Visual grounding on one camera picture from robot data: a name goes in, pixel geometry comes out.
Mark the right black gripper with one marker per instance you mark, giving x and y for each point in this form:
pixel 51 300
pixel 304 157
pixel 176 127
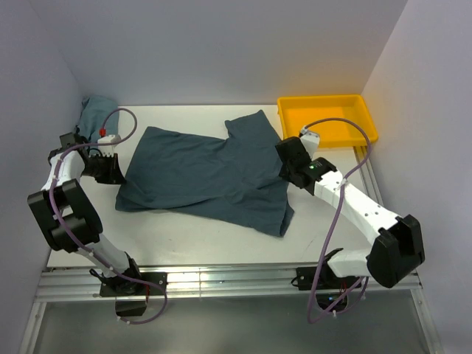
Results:
pixel 284 173

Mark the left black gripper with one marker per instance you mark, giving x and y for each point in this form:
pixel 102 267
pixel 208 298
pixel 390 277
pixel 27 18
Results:
pixel 114 175

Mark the dark teal t-shirt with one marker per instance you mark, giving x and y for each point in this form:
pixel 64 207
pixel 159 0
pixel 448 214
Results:
pixel 235 180

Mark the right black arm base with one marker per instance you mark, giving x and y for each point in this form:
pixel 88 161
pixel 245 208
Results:
pixel 324 284

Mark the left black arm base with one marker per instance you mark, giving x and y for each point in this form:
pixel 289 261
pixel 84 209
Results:
pixel 132 298

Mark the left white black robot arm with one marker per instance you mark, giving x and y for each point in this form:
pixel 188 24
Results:
pixel 67 218

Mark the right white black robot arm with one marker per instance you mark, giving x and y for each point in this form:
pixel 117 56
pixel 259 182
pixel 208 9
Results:
pixel 396 243

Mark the yellow plastic tray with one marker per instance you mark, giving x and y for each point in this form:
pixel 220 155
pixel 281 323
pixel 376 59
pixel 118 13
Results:
pixel 297 112

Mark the light blue crumpled t-shirt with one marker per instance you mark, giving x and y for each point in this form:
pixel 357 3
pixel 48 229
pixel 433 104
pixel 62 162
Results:
pixel 95 109

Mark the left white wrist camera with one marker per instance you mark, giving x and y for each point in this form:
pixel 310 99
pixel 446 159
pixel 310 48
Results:
pixel 107 143

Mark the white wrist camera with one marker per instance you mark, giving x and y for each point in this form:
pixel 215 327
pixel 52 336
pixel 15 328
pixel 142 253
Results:
pixel 309 140
pixel 107 143

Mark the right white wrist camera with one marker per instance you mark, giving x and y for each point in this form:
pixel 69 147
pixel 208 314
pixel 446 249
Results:
pixel 309 140

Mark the aluminium front rail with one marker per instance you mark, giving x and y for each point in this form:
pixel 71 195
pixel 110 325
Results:
pixel 77 285

